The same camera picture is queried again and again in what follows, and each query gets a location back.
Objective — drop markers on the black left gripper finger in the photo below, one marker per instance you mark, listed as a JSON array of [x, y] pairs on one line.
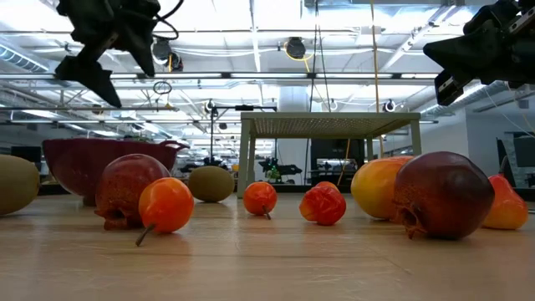
[[146, 50], [90, 69]]

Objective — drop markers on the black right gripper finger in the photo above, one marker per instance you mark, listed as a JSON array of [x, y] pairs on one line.
[[455, 62], [472, 39]]

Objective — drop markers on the maroon plastic colander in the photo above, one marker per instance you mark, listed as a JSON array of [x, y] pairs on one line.
[[75, 165]]

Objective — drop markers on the dark red pomegranate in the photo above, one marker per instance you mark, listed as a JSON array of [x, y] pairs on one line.
[[121, 184], [443, 192]]

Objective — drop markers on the yellow-green fruit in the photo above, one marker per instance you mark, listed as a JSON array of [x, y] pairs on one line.
[[16, 184]]

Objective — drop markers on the brown kiwi fruit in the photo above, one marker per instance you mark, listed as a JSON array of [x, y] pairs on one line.
[[211, 184]]

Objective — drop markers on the orange yellow mango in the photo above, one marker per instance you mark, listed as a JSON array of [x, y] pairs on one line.
[[372, 188]]

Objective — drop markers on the orange pear with stem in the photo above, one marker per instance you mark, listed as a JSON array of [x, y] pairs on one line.
[[507, 209], [167, 205]]

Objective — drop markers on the small round orange fruit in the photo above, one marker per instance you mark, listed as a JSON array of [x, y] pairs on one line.
[[327, 184], [259, 198]]

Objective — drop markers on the wrinkled red orange pepper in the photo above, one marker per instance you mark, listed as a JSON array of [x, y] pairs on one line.
[[324, 207]]

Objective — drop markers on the dark computer monitor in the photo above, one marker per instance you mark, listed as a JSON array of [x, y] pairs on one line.
[[25, 149], [526, 151]]

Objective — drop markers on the black boom stand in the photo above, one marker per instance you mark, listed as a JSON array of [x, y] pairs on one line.
[[212, 134]]

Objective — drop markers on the pale green perforated riser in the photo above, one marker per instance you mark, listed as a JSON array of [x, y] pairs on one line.
[[330, 125]]

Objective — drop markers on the black equipment cabinet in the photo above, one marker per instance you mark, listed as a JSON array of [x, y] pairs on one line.
[[334, 148]]

